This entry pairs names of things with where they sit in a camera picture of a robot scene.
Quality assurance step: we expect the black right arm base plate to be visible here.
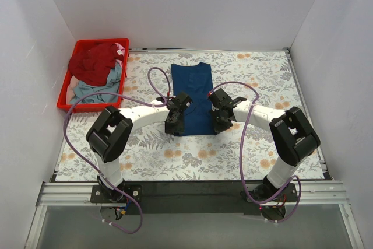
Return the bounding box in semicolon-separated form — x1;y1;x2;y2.
246;183;298;202

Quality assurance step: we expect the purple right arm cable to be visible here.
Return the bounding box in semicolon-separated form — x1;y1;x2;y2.
208;81;301;223

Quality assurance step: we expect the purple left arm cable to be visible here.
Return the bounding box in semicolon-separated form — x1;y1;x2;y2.
62;68;171;234

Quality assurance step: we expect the dark red t-shirt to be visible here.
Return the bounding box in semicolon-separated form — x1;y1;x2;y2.
68;43;124;86

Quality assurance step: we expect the red plastic bin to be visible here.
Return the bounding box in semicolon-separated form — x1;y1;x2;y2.
57;38;130;113

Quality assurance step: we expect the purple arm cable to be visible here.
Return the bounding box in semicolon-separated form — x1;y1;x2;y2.
208;81;301;223
62;68;171;234

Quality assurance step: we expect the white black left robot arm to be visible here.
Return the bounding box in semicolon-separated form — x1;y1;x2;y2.
86;92;192;202

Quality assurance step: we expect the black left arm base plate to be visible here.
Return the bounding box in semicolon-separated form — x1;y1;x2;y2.
90;183;142;203

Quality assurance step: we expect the blue Mickey Mouse t-shirt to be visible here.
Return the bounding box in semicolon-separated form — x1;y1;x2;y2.
171;62;215;136

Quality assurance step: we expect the aluminium frame rail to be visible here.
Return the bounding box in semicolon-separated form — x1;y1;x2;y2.
26;180;364;248

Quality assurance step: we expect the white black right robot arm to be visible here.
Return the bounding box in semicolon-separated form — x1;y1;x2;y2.
208;89;321;201

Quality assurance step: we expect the light blue t-shirt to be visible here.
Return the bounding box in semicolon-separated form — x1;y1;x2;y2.
66;61;122;104

